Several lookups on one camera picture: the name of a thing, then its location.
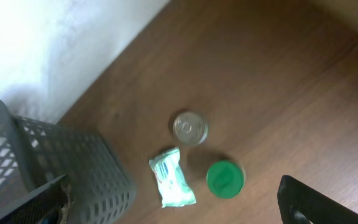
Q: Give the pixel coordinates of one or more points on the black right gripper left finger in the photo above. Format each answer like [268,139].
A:
[49,203]

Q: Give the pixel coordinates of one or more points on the grey plastic lattice basket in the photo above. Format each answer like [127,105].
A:
[33,153]

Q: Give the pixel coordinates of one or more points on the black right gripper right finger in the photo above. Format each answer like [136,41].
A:
[299,203]

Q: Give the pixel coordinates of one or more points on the silver tin can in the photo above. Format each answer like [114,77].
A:
[190,128]

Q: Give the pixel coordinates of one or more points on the green-lidded jar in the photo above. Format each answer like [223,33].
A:
[225,179]

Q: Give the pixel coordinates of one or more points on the white green wipes pack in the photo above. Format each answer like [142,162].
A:
[172,185]

